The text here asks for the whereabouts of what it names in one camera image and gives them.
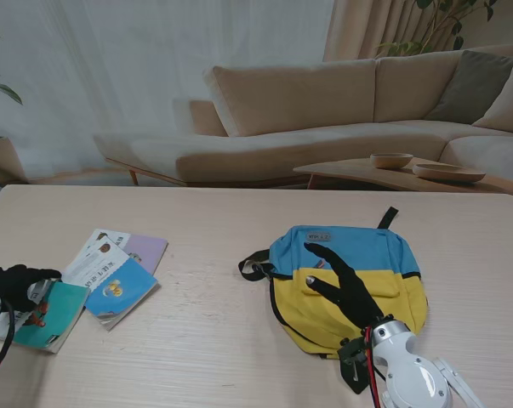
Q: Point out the tall green leafy plant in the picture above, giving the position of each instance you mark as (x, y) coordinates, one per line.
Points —
(402, 47)

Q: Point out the white sheer curtain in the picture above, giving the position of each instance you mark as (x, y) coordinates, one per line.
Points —
(111, 64)

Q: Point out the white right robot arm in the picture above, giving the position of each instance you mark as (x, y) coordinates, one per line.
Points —
(409, 374)

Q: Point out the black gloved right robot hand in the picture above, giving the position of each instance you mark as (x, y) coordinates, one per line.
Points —
(354, 293)

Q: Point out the purple cover book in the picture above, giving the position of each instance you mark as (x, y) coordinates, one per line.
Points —
(147, 248)

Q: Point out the wide shallow wooden bowl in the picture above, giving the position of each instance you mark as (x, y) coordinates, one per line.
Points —
(447, 173)

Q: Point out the wooden coffee table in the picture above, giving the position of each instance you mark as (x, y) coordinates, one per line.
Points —
(349, 170)

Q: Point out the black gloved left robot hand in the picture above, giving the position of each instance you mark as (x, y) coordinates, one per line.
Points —
(13, 289)

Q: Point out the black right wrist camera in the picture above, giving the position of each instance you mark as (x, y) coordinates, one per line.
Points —
(351, 365)

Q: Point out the beige plant pot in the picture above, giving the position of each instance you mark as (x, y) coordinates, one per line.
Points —
(1, 159)

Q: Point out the green plant with long leaves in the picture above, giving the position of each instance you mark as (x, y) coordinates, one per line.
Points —
(5, 89)

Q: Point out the blue cover book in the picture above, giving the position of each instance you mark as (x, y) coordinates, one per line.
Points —
(120, 293)

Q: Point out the beige sofa cushion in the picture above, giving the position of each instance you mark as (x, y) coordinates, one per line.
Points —
(511, 106)

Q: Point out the blue and yellow school bag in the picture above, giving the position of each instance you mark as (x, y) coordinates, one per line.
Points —
(366, 255)

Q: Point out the grey sofa cushion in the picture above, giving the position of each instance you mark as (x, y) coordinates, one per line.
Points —
(473, 85)

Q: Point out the teal cover book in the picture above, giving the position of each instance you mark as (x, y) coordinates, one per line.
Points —
(60, 314)

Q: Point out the beige corner sofa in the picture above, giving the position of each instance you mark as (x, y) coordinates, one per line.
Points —
(298, 98)

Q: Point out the small deep wooden bowl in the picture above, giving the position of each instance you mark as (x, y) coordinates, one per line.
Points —
(391, 160)

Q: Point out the beige pleated curtain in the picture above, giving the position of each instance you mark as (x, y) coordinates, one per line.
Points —
(366, 30)

